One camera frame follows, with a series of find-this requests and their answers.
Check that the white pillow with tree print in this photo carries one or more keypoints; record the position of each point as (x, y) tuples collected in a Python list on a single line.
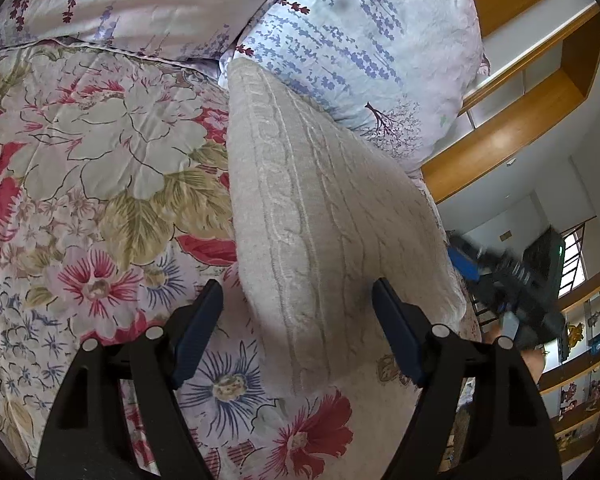
[(360, 50)]

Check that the wooden wall shelf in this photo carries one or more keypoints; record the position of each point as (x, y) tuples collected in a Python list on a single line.
[(587, 370)]

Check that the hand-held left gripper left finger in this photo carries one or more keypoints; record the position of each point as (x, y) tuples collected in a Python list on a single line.
[(200, 331)]

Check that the floral bedspread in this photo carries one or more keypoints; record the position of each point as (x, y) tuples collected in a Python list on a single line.
[(105, 160)]

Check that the pink floral pillow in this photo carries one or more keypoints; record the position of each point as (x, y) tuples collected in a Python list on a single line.
[(155, 5)]

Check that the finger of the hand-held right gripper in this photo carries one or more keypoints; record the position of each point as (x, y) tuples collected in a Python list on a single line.
[(465, 260)]

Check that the person's right forearm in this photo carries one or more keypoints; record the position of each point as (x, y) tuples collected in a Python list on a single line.
[(534, 360)]

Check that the window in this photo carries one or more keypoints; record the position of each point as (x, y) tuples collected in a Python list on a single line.
[(574, 255)]

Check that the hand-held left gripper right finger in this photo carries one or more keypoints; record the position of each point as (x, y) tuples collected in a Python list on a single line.
[(397, 331)]

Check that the wall switch plate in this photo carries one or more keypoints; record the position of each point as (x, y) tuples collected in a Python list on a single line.
[(505, 236)]

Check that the yellow figurine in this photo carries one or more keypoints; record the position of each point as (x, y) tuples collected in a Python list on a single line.
[(575, 334)]

